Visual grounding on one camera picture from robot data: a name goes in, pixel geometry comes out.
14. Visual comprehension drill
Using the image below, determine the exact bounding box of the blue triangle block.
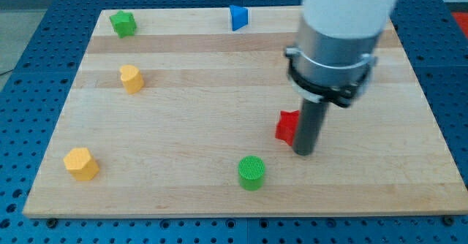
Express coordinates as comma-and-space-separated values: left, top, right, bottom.
229, 5, 249, 31

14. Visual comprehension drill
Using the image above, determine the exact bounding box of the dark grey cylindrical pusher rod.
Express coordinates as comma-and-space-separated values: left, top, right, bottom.
292, 99, 328, 156

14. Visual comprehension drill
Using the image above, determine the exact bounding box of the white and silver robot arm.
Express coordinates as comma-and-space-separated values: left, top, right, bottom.
284, 0, 397, 107

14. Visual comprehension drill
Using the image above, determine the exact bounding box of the yellow hexagon block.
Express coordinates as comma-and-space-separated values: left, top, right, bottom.
63, 148, 99, 181

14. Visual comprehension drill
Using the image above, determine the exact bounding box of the red star block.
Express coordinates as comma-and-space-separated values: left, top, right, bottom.
275, 110, 300, 146

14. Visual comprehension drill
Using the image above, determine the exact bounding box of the green star block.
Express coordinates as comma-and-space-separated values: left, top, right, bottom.
110, 10, 137, 38

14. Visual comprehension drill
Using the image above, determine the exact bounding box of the green cylinder block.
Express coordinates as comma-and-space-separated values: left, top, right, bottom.
238, 156, 265, 191

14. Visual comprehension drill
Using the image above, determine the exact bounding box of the light wooden board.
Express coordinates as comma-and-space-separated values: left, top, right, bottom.
23, 7, 467, 218

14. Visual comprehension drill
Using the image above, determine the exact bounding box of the yellow heart block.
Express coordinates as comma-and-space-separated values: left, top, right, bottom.
119, 64, 144, 94

